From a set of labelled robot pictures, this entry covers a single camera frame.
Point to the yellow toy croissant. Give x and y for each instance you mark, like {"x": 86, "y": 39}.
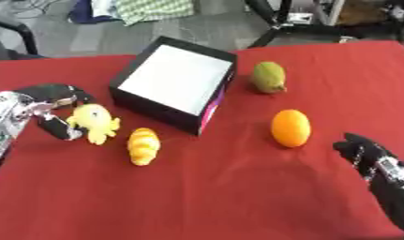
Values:
{"x": 143, "y": 145}

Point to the black tripod stand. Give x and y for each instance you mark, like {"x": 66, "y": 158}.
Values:
{"x": 297, "y": 22}

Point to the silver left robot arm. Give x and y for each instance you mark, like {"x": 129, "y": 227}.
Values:
{"x": 7, "y": 116}

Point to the yellow soft toy octopus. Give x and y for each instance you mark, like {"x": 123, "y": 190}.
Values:
{"x": 94, "y": 122}

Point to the orange toy fruit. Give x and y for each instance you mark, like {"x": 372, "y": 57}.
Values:
{"x": 290, "y": 128}

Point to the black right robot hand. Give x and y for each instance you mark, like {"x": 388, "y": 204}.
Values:
{"x": 381, "y": 175}

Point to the black box with white inside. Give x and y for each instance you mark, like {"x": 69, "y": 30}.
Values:
{"x": 174, "y": 81}

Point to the green toy fruit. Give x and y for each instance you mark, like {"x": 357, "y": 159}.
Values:
{"x": 269, "y": 77}

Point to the green checked cloth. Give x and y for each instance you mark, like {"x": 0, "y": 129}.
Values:
{"x": 151, "y": 8}

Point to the black chair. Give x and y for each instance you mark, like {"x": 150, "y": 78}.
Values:
{"x": 13, "y": 40}

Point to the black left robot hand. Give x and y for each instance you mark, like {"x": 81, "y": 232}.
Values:
{"x": 53, "y": 92}

